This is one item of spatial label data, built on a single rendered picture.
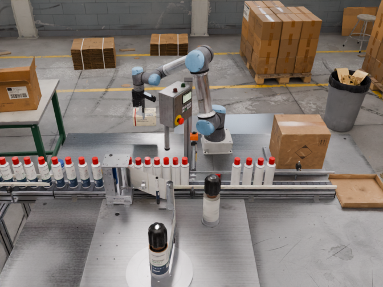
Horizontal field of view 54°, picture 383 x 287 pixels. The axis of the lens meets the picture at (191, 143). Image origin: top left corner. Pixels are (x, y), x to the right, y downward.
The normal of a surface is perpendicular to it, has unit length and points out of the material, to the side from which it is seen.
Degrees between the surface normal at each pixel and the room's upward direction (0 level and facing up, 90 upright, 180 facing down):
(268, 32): 90
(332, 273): 0
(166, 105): 90
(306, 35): 90
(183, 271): 0
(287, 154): 90
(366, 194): 0
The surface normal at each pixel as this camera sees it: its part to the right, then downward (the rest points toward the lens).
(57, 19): 0.08, 0.56
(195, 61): -0.47, 0.34
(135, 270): 0.01, -0.82
